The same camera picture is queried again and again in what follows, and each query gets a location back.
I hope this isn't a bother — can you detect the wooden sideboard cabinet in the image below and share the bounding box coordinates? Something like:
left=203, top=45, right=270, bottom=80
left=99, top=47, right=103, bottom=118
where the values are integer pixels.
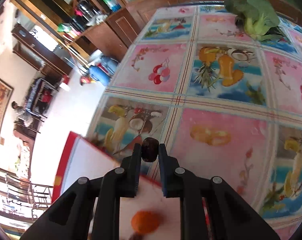
left=70, top=8, right=146, bottom=61

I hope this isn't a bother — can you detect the grey blue thermos flask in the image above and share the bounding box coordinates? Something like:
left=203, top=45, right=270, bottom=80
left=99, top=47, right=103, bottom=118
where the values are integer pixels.
left=101, top=55, right=119, bottom=75

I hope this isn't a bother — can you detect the green plastic bottle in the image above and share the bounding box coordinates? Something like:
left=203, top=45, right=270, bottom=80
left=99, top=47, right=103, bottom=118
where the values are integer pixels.
left=103, top=0, right=121, bottom=12

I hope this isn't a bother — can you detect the red white shallow box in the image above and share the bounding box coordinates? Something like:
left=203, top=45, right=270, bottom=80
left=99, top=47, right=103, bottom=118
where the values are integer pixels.
left=51, top=131, right=209, bottom=240

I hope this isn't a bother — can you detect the red broom dustpan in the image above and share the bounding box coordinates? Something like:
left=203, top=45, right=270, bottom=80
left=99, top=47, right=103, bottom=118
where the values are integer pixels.
left=80, top=75, right=96, bottom=86

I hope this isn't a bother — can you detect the green leafy bok choy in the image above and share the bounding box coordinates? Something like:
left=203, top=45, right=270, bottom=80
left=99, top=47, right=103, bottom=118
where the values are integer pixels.
left=224, top=0, right=286, bottom=41

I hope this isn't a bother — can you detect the black coffee maker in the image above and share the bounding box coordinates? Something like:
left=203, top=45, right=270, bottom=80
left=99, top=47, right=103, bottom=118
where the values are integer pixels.
left=77, top=0, right=96, bottom=22

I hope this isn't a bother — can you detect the colourful fruit print tablecloth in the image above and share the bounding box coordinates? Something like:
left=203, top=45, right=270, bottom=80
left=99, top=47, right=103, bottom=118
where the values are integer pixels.
left=87, top=5, right=302, bottom=239

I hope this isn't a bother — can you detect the large orange tangerine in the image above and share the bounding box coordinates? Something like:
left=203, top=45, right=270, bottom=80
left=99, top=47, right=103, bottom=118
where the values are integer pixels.
left=131, top=210, right=163, bottom=235

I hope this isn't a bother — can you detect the seated person in background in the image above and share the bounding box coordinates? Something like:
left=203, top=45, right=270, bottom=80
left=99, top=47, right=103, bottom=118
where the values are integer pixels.
left=11, top=101, right=33, bottom=127

